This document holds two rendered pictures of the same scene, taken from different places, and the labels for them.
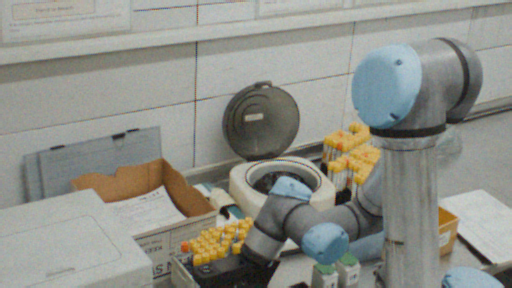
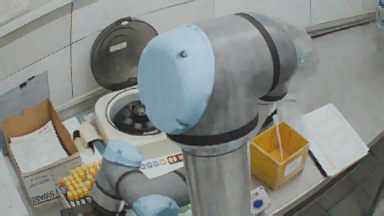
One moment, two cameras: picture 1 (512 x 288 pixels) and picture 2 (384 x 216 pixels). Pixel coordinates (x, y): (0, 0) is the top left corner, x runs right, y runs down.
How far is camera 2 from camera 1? 0.41 m
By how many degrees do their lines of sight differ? 12
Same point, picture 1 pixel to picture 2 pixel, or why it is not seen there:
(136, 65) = (31, 31)
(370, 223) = not seen: hidden behind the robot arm
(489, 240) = (330, 154)
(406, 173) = (209, 179)
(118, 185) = (25, 122)
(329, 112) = not seen: hidden behind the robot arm
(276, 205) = (108, 170)
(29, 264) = not seen: outside the picture
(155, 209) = (46, 142)
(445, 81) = (250, 70)
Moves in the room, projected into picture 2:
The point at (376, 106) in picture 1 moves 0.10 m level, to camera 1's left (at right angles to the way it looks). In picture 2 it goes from (162, 107) to (87, 101)
